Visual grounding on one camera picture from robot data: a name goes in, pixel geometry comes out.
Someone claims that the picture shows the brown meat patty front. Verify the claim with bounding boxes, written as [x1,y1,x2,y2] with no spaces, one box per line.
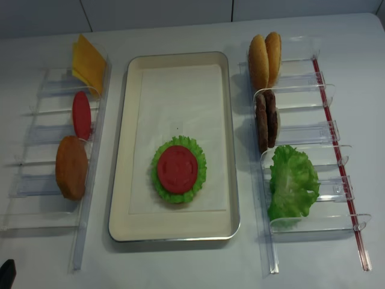
[256,93,268,154]

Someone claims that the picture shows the brown meat patty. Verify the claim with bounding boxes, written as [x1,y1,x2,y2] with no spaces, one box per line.
[256,93,268,154]
[263,90,278,148]

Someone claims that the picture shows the green lettuce leaf on tray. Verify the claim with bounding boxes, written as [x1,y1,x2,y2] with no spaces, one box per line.
[150,135,207,204]

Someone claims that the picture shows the red tomato slice on tray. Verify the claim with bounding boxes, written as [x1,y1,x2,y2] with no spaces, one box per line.
[156,145,198,194]

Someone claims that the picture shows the brown meat patty back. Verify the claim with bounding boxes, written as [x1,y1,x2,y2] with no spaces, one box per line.
[263,90,278,148]

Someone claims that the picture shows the green lettuce leaf in rack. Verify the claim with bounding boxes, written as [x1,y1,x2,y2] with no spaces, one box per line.
[268,145,320,221]

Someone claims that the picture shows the red tomato slice in rack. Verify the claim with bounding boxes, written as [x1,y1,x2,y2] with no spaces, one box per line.
[72,91,91,140]

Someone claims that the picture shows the yellow cheese slices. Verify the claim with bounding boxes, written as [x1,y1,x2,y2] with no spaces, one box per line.
[72,34,106,99]

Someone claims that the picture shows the white paper liner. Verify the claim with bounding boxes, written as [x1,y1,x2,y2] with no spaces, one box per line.
[129,64,229,214]

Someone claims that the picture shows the cream metal tray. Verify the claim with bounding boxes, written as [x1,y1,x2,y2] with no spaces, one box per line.
[108,52,240,242]

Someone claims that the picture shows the tan bun half left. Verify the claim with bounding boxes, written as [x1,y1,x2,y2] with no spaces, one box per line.
[248,34,269,90]

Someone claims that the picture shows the tan bun half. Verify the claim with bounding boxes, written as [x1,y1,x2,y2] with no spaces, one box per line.
[265,32,282,87]
[248,34,269,90]

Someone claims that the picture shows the clear acrylic right rack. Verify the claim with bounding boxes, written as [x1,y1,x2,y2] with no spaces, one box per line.
[245,36,372,274]

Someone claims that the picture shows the clear acrylic rack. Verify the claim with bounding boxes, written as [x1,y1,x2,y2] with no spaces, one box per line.
[1,48,111,270]
[245,36,372,274]

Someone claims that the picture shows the brown bun in left rack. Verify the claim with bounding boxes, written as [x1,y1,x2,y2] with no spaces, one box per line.
[55,135,88,200]

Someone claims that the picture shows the tan bun half right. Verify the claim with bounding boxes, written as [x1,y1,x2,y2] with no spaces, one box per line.
[265,32,282,87]

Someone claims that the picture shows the clear acrylic left rack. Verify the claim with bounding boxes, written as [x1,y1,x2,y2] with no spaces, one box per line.
[1,48,111,270]

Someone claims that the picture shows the black left gripper tip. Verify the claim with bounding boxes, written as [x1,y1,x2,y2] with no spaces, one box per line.
[0,259,16,289]

